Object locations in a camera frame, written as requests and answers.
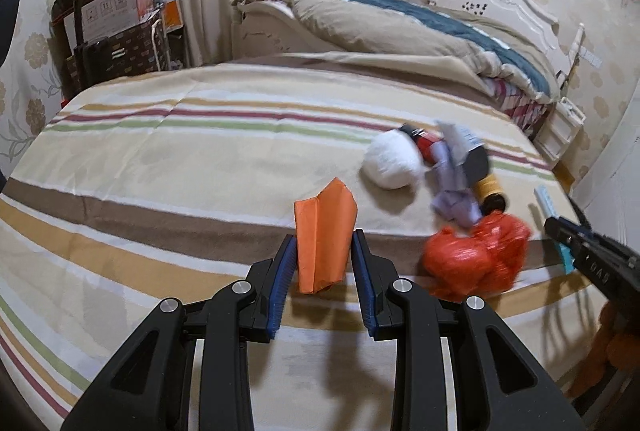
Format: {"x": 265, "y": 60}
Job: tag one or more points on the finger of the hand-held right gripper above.
{"x": 582, "y": 215}
{"x": 575, "y": 246}

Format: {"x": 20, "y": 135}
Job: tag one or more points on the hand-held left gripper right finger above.
{"x": 364, "y": 281}

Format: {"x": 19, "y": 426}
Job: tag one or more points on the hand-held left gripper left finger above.
{"x": 282, "y": 281}

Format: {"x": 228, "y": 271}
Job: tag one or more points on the blue and white box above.
{"x": 545, "y": 201}

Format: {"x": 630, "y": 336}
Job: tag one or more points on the orange paper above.
{"x": 325, "y": 236}

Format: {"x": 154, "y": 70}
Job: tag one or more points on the yellow bottle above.
{"x": 487, "y": 186}

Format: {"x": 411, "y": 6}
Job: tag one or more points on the orange plastic bag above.
{"x": 470, "y": 256}

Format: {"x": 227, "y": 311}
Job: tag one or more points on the lavender cloth glove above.
{"x": 452, "y": 196}

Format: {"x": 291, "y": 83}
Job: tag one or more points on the white foam ball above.
{"x": 392, "y": 161}

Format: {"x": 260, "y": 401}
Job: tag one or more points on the red label bottle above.
{"x": 425, "y": 146}

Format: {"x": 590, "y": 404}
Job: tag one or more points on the white plastic drawer unit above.
{"x": 557, "y": 136}

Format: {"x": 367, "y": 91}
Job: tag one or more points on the striped cloth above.
{"x": 200, "y": 161}

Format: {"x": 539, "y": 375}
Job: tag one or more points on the bed with plaid sheet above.
{"x": 375, "y": 26}

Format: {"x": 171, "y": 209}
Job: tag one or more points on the black shopping trolley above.
{"x": 120, "y": 56}

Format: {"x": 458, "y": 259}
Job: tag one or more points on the white and orange box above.
{"x": 167, "y": 3}

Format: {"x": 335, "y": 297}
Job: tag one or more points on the cardboard box with orange side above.
{"x": 112, "y": 8}

